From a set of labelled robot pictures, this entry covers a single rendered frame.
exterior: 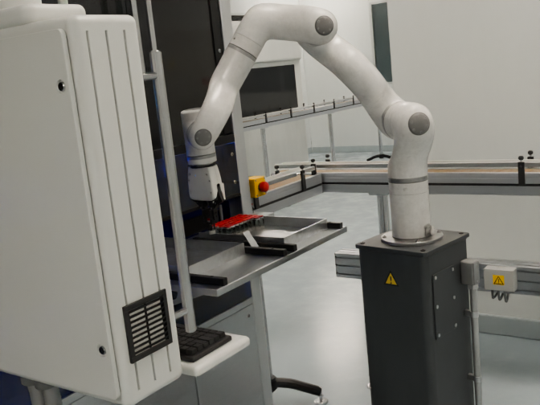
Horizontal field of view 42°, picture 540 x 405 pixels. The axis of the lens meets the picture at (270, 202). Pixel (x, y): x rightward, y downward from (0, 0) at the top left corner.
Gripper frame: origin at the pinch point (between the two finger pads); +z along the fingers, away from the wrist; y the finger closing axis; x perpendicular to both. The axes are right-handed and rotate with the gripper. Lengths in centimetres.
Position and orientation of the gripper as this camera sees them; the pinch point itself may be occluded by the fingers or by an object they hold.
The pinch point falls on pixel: (210, 215)
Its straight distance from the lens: 209.0
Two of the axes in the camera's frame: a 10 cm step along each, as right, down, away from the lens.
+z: 1.2, 9.7, 2.2
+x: 6.1, -2.5, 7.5
